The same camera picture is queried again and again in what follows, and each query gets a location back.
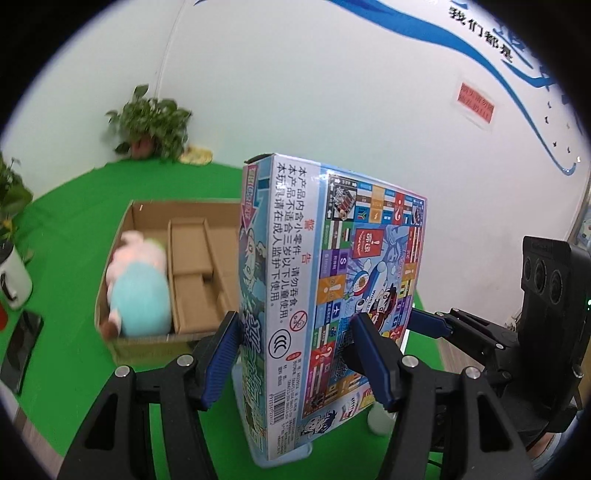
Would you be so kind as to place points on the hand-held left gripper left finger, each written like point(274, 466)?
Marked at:
point(221, 360)

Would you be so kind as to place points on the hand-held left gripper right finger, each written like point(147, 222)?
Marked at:
point(369, 360)

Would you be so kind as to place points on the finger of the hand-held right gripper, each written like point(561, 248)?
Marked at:
point(429, 323)

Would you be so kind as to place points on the brown cardboard box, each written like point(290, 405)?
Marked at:
point(189, 249)

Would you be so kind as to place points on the colourful board game box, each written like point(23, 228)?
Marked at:
point(300, 230)

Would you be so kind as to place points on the person's right forearm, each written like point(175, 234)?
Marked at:
point(549, 454)

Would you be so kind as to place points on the white round object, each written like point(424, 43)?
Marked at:
point(381, 419)

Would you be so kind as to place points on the pink and teal plush toy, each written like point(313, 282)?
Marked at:
point(138, 295)

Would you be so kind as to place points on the flat black object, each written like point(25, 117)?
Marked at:
point(21, 350)

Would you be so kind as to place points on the green table cloth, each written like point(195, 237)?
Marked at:
point(69, 221)

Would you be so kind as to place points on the yellow cloth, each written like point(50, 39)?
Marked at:
point(196, 154)

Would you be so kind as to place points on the plant in white pot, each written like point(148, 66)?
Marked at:
point(14, 277)

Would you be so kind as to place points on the green potted plant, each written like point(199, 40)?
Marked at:
point(147, 120)

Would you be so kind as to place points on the red wall sign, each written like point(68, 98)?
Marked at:
point(475, 101)

